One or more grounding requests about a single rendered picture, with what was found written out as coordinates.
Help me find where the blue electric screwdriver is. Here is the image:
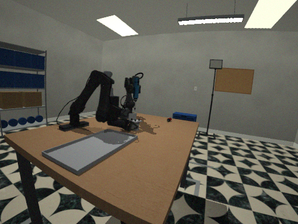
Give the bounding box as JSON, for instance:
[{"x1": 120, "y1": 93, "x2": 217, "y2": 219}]
[{"x1": 133, "y1": 76, "x2": 139, "y2": 104}]

